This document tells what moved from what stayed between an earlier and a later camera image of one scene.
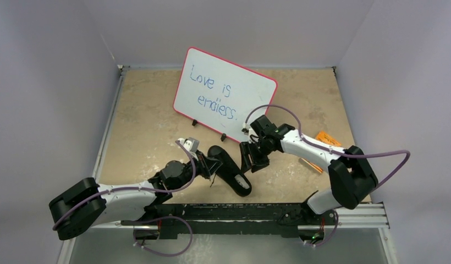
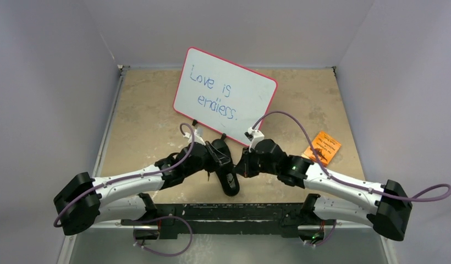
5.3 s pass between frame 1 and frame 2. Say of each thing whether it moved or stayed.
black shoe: moved
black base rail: stayed
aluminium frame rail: stayed
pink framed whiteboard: stayed
